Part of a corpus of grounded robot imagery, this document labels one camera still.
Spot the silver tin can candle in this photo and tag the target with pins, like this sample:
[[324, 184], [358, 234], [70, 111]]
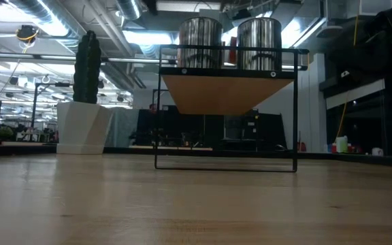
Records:
[[199, 37], [259, 37]]

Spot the grey fabric curtain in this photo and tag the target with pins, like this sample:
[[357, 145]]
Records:
[[124, 126]]

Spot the black room divider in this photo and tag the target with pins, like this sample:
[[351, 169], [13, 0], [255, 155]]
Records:
[[271, 132]]

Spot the small red container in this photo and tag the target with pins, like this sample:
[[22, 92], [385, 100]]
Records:
[[301, 147]]

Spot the white faceted plant pot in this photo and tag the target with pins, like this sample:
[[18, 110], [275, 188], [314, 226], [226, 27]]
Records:
[[83, 129]]

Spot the white plastic jug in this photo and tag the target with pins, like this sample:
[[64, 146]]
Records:
[[341, 144]]

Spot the white mug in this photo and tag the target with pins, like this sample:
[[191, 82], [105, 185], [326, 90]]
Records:
[[378, 151]]

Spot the green potted plant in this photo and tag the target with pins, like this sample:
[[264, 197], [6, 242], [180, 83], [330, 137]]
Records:
[[4, 132]]

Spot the wooden shelf black metal frame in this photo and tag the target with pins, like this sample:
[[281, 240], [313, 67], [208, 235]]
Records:
[[221, 95]]

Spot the silver round air duct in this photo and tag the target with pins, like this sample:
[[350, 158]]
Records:
[[129, 8]]

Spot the black extrusion frame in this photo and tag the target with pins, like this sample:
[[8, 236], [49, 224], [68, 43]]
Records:
[[352, 159]]

